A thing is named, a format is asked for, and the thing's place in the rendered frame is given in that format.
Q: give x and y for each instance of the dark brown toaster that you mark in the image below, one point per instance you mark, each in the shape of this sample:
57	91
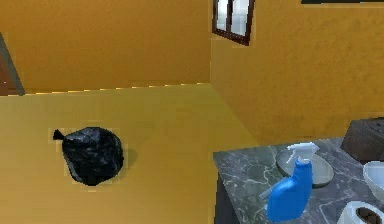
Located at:
364	141

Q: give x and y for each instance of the grey marble counter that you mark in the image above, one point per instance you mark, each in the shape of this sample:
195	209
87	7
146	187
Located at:
248	175

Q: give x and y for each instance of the dark framed window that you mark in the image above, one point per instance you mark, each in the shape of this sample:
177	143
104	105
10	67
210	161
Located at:
233	18

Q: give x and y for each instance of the black garbage bag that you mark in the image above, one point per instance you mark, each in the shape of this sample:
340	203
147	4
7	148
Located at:
91	155

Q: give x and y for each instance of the blue spray bottle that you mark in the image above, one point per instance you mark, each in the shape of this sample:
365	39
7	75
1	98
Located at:
290	196

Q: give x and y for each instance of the grey plate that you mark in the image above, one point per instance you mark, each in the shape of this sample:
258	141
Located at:
322	170

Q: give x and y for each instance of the dark framed picture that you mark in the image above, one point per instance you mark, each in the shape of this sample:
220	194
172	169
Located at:
343	1

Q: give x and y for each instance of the white cup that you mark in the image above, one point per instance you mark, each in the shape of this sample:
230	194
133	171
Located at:
357	213

